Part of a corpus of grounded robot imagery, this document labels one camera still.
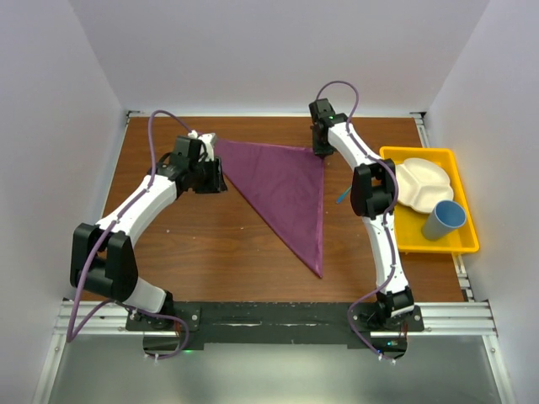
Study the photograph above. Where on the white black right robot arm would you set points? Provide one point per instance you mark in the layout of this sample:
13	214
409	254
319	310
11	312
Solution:
373	197

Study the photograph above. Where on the blue plastic cup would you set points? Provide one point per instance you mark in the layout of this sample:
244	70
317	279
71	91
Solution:
446	217

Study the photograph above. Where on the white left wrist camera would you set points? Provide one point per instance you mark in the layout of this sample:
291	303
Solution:
208	139

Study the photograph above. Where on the purple cloth napkin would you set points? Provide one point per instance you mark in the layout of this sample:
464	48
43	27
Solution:
284	185

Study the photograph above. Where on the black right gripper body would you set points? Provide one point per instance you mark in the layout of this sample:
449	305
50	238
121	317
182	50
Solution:
319	146

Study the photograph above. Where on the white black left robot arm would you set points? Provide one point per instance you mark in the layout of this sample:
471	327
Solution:
103	259

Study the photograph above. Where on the white divided plate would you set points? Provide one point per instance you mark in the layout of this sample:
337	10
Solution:
422	185

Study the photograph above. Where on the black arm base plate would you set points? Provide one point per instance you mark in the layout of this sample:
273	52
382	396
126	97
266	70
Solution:
315	323

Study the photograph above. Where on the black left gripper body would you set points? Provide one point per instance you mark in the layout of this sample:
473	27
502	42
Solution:
206	178

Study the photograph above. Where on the yellow plastic tray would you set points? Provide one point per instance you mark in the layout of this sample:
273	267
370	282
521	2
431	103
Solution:
408	223

